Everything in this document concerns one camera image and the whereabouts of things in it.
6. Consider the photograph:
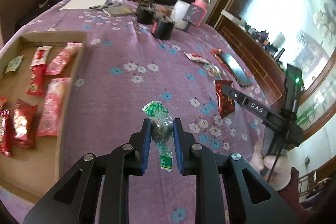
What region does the dark red snack packet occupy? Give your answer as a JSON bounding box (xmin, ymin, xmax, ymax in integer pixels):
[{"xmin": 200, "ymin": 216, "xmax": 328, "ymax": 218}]
[{"xmin": 215, "ymin": 80, "xmax": 235, "ymax": 119}]

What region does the green clear candy wrapper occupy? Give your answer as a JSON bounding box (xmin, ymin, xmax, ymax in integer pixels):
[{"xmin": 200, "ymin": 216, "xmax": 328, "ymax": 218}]
[{"xmin": 142, "ymin": 101, "xmax": 173, "ymax": 172}]

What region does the pink snack packet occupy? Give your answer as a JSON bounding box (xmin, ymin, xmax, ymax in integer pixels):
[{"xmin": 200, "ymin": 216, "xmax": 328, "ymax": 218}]
[{"xmin": 45, "ymin": 43, "xmax": 83, "ymax": 76}]

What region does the white red snack packet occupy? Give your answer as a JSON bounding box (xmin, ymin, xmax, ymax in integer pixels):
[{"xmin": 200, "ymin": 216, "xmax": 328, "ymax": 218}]
[{"xmin": 30, "ymin": 46, "xmax": 52, "ymax": 68}]

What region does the white red wafer packet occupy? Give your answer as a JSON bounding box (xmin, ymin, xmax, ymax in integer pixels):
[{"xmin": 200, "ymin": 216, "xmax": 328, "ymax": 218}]
[{"xmin": 184, "ymin": 52, "xmax": 210, "ymax": 65}]

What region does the right hand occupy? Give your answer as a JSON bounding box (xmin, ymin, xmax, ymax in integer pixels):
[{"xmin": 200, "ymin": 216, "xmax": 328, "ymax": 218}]
[{"xmin": 249, "ymin": 140, "xmax": 291, "ymax": 191}]

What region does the black smartphone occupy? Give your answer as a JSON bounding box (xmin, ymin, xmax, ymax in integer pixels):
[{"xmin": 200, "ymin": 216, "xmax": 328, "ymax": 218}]
[{"xmin": 219, "ymin": 53, "xmax": 252, "ymax": 87}]

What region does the wooden cabinet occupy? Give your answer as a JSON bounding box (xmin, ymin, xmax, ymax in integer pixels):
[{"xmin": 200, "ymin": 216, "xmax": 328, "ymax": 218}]
[{"xmin": 214, "ymin": 16, "xmax": 285, "ymax": 110}]

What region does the green white candy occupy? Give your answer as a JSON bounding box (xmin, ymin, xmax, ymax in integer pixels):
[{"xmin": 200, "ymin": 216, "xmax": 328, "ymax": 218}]
[{"xmin": 204, "ymin": 64, "xmax": 226, "ymax": 78}]

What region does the red foil packet under phone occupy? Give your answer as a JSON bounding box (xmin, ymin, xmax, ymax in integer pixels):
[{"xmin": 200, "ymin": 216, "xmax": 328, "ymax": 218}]
[{"xmin": 212, "ymin": 49, "xmax": 232, "ymax": 74}]

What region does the cardboard box tray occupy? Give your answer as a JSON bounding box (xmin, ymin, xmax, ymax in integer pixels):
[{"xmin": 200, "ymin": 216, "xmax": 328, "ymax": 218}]
[{"xmin": 0, "ymin": 31, "xmax": 88, "ymax": 204}]

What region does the grey phone stand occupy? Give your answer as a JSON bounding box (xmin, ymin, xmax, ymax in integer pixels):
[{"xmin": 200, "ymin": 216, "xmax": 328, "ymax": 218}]
[{"xmin": 183, "ymin": 5, "xmax": 203, "ymax": 32}]

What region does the pink thermos bottle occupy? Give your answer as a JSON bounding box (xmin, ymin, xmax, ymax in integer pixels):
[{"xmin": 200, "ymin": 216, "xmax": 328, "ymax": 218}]
[{"xmin": 192, "ymin": 0, "xmax": 211, "ymax": 27}]

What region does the black jar with cork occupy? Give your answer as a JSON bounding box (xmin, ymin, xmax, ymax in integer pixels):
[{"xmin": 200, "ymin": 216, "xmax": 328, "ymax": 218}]
[
  {"xmin": 135, "ymin": 0, "xmax": 155, "ymax": 25},
  {"xmin": 151, "ymin": 6, "xmax": 175, "ymax": 40}
]

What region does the purple floral tablecloth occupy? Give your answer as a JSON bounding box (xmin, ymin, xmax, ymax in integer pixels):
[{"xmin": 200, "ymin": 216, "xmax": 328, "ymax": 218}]
[{"xmin": 1, "ymin": 2, "xmax": 264, "ymax": 218}]

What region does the white cylindrical container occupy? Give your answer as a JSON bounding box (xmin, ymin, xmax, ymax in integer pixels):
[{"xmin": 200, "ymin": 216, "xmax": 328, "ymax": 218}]
[{"xmin": 171, "ymin": 0, "xmax": 190, "ymax": 30}]

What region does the grey notebook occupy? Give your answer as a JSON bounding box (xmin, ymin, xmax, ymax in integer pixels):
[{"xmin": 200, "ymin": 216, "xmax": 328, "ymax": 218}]
[{"xmin": 102, "ymin": 6, "xmax": 134, "ymax": 16}]

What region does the white paper sheet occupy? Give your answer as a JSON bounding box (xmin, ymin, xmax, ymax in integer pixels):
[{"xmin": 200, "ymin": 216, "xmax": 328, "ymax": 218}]
[{"xmin": 60, "ymin": 0, "xmax": 108, "ymax": 10}]

